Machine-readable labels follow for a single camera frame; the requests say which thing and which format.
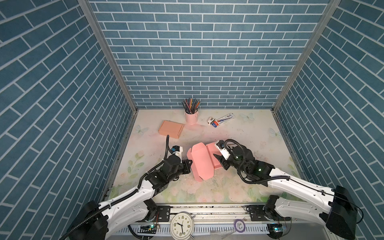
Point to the toothpaste tube packet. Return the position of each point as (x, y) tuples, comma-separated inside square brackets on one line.
[(217, 122)]

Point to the pink pencil cup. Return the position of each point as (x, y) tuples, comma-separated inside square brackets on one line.
[(191, 119)]

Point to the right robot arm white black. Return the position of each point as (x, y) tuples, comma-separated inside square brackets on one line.
[(333, 208)]

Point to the pink paper box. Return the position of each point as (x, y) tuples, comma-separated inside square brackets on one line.
[(204, 162)]

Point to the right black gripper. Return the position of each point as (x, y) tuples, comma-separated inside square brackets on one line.
[(225, 165)]

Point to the purple tape roll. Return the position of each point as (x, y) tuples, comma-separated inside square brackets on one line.
[(239, 226)]

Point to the right circuit board green led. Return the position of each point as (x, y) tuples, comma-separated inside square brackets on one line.
[(275, 231)]

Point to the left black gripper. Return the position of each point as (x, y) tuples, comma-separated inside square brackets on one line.
[(187, 167)]

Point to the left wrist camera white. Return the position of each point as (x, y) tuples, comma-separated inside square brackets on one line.
[(177, 151)]

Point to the left circuit board green led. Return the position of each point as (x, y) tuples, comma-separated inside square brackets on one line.
[(147, 229)]

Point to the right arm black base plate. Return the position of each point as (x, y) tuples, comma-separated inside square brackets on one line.
[(258, 213)]

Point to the orange paper box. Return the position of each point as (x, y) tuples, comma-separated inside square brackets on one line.
[(172, 129)]

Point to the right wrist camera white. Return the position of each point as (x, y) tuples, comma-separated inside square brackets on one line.
[(221, 146)]

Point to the aluminium front rail frame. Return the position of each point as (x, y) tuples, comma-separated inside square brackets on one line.
[(218, 220)]

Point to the coloured pencils bunch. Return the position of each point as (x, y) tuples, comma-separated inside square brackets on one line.
[(191, 105)]

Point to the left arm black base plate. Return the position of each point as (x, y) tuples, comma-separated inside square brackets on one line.
[(159, 214)]

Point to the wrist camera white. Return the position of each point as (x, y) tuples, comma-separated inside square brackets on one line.
[(221, 146), (177, 151)]

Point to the circuit board green led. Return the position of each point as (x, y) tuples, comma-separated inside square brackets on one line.
[(147, 229), (275, 231)]

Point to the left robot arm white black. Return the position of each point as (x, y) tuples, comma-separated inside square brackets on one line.
[(98, 221)]

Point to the white alarm clock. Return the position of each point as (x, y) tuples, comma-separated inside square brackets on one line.
[(182, 226)]

